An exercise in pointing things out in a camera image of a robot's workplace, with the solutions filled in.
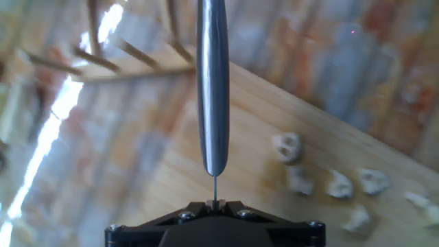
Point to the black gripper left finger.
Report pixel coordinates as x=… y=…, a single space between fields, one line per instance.
x=195 y=208

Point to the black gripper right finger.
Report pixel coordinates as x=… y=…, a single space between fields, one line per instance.
x=236 y=208

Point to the short lotus root end slice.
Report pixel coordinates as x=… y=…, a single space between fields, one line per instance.
x=296 y=148

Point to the steel cleaver knife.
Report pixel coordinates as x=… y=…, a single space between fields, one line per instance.
x=212 y=85

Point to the long lotus root piece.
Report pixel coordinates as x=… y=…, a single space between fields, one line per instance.
x=422 y=202

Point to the wooden cutting board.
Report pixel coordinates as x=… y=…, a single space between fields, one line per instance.
x=247 y=137

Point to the wooden knife rack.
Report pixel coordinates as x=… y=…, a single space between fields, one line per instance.
x=137 y=76

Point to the orange marble pattern mat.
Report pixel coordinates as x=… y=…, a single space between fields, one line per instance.
x=343 y=68

